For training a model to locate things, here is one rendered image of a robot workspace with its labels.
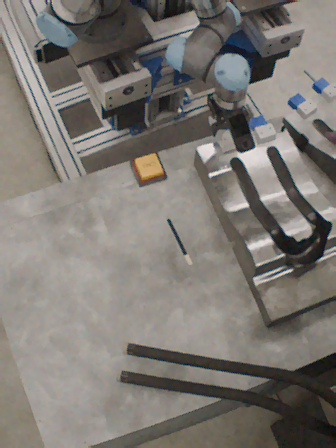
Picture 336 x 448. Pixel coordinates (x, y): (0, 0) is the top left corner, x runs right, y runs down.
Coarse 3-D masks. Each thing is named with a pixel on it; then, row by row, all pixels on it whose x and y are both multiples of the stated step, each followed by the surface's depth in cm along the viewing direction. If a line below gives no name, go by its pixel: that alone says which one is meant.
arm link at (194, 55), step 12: (180, 36) 142; (192, 36) 143; (204, 36) 142; (216, 36) 143; (168, 48) 141; (180, 48) 140; (192, 48) 140; (204, 48) 141; (216, 48) 143; (168, 60) 142; (180, 60) 141; (192, 60) 140; (204, 60) 139; (192, 72) 141; (204, 72) 140
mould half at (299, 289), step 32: (224, 160) 173; (256, 160) 174; (288, 160) 175; (224, 192) 170; (320, 192) 170; (224, 224) 172; (256, 224) 164; (288, 224) 162; (256, 256) 158; (256, 288) 163; (288, 288) 162; (320, 288) 163
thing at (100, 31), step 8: (120, 8) 165; (104, 16) 162; (112, 16) 164; (120, 16) 168; (96, 24) 164; (104, 24) 165; (112, 24) 166; (120, 24) 169; (88, 32) 168; (96, 32) 166; (104, 32) 166; (112, 32) 167; (120, 32) 169; (88, 40) 169; (96, 40) 168; (104, 40) 168; (112, 40) 170
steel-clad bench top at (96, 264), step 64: (64, 192) 177; (128, 192) 178; (192, 192) 179; (0, 256) 169; (64, 256) 170; (128, 256) 171; (192, 256) 171; (64, 320) 163; (128, 320) 163; (192, 320) 164; (256, 320) 165; (320, 320) 165; (64, 384) 156; (128, 384) 156; (256, 384) 158
